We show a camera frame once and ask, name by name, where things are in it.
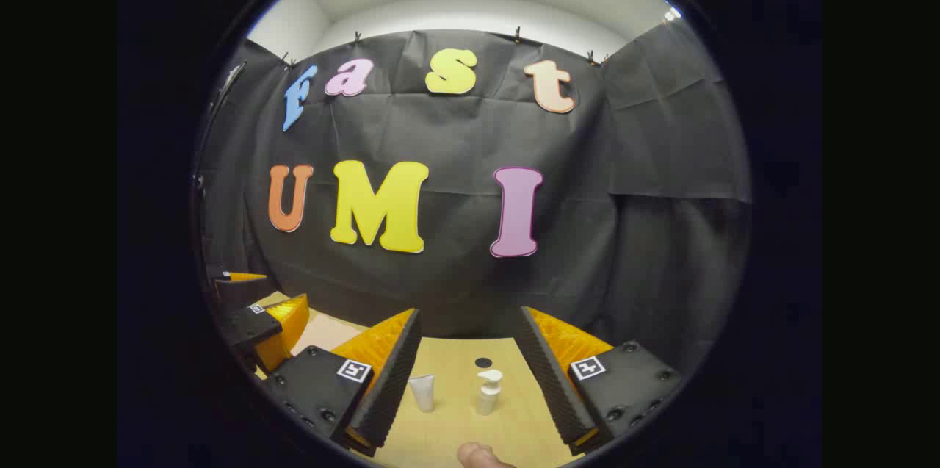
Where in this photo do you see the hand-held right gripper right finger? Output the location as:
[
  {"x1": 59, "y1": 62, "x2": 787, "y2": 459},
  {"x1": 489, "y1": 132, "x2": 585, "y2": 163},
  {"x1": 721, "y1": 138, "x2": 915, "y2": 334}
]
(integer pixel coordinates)
[{"x1": 513, "y1": 306, "x2": 684, "y2": 456}]

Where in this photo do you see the black backdrop cloth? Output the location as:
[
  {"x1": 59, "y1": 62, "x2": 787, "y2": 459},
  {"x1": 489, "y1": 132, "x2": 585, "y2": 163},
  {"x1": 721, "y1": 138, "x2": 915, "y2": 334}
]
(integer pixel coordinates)
[{"x1": 195, "y1": 29, "x2": 751, "y2": 381}]

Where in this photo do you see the white squeeze tube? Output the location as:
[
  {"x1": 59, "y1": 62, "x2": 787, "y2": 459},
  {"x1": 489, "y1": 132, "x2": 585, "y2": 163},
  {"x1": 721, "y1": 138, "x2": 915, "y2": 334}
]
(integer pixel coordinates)
[{"x1": 409, "y1": 374, "x2": 435, "y2": 413}]

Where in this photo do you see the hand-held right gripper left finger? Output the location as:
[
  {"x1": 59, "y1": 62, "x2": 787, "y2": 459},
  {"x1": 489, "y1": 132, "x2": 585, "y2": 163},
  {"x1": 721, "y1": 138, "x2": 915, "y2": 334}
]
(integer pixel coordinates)
[{"x1": 263, "y1": 308, "x2": 423, "y2": 458}]

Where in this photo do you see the white pump bottle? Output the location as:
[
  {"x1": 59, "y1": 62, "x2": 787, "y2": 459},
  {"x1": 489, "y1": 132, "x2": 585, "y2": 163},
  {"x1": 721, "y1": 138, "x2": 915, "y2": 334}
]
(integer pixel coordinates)
[{"x1": 476, "y1": 369, "x2": 504, "y2": 416}]

